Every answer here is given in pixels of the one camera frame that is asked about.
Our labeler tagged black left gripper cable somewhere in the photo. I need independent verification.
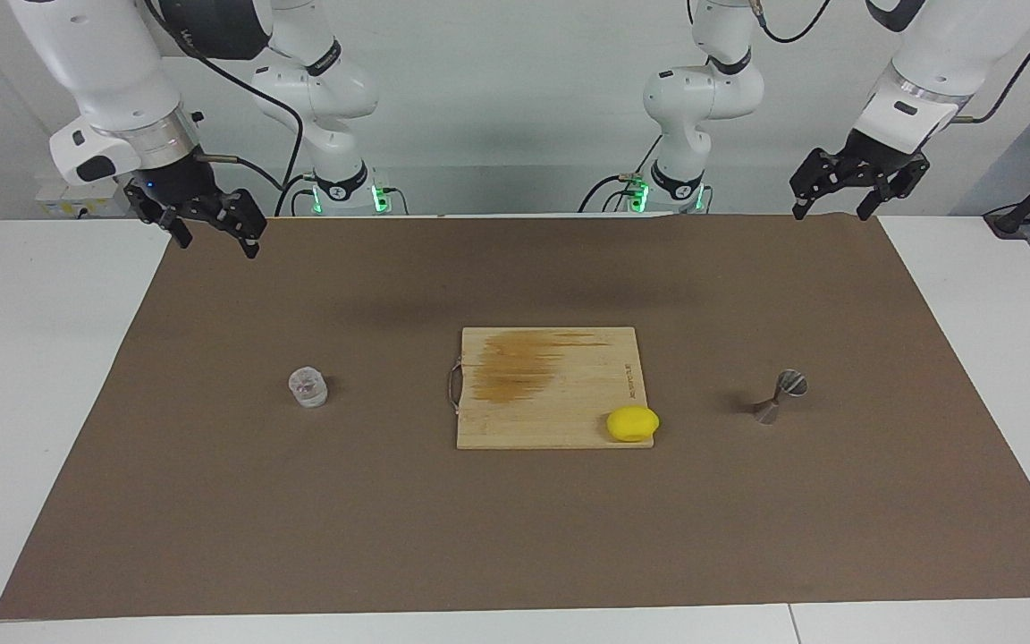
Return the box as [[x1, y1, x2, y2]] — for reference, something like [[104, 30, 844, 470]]
[[747, 0, 1030, 123]]

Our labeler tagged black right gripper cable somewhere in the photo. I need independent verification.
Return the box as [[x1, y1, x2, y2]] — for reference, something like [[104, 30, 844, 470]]
[[144, 0, 306, 217]]

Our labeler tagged yellow lemon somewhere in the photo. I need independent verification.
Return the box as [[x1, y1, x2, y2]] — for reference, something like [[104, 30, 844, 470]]
[[606, 406, 661, 444]]

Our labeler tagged small clear glass cup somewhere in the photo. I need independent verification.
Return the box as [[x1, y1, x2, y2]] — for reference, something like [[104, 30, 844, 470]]
[[288, 366, 329, 410]]

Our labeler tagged white power strip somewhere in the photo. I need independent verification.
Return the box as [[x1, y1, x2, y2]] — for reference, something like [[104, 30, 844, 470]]
[[35, 179, 136, 220]]

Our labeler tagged brown paper table mat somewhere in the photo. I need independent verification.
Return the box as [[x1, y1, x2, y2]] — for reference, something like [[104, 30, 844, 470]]
[[0, 215, 1030, 621]]

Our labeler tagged wooden cutting board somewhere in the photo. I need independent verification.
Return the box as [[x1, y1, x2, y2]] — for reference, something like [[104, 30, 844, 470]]
[[448, 326, 656, 450]]

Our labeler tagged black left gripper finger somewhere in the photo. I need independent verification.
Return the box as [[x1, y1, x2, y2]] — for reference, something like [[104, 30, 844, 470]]
[[789, 148, 866, 221], [854, 154, 933, 223]]

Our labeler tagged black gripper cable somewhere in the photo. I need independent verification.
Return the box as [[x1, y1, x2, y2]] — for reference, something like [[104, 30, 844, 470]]
[[747, 0, 1030, 123], [144, 0, 306, 217]]

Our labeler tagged steel double jigger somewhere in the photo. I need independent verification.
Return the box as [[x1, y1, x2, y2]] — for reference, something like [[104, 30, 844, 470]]
[[752, 369, 809, 426]]

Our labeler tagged black base power cable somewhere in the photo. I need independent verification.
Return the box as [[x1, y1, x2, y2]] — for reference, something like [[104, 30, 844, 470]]
[[579, 134, 663, 213]]

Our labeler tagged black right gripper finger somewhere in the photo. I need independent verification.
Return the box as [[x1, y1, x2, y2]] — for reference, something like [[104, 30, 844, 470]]
[[124, 182, 195, 250], [202, 188, 268, 261]]

